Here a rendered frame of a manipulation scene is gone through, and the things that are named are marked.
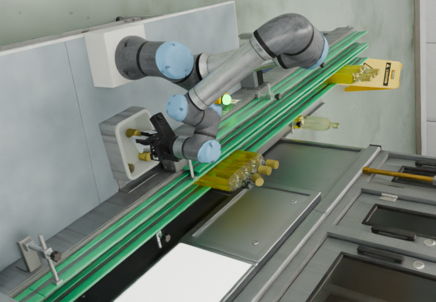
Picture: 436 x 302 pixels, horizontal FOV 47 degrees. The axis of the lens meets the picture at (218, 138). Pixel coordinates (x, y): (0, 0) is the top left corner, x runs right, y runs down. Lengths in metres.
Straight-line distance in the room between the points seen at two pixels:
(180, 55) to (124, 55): 0.20
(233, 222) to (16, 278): 0.78
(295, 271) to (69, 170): 0.82
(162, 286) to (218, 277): 0.18
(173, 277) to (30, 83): 0.77
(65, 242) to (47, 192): 0.17
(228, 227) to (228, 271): 0.25
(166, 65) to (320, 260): 0.82
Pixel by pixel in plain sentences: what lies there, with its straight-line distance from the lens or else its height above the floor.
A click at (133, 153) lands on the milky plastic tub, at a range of 1.91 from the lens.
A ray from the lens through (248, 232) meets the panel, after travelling 1.84.
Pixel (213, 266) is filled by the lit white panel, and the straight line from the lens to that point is 1.71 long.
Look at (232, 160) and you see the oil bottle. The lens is 2.02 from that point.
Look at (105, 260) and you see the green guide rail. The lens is 1.73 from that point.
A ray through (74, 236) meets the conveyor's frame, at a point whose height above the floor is 0.83.
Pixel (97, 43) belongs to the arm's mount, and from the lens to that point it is 1.72.
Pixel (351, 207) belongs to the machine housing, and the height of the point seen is 1.44.
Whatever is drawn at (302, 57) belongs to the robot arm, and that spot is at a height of 1.45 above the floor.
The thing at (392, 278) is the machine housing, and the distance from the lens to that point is 1.68.
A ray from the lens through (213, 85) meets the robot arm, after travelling 1.46.
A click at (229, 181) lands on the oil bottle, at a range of 1.89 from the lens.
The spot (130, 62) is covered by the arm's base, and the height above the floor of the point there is 0.91.
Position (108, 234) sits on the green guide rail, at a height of 0.91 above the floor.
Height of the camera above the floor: 2.14
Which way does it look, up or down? 36 degrees down
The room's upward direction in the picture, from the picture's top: 98 degrees clockwise
